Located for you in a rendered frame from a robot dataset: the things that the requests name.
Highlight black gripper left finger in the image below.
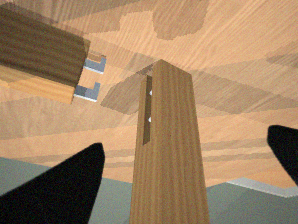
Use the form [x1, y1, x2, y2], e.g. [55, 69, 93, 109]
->
[0, 142, 105, 224]

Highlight wooden headboard post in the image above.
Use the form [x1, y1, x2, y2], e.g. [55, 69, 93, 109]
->
[129, 59, 210, 224]

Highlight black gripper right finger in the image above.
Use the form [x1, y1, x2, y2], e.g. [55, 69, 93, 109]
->
[267, 125, 298, 186]

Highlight light wooden board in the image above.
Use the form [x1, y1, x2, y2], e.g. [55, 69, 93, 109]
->
[0, 7, 107, 105]

